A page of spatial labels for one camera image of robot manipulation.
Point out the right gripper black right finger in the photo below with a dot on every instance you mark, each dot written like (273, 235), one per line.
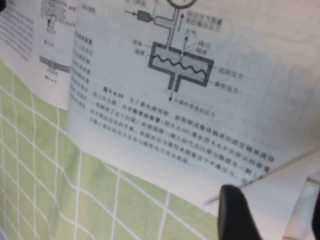
(317, 217)

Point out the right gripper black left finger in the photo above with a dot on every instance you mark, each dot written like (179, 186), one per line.
(235, 217)

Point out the white technical book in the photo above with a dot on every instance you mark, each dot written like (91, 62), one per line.
(175, 125)

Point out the green white checked tablecloth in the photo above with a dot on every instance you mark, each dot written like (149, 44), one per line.
(50, 187)

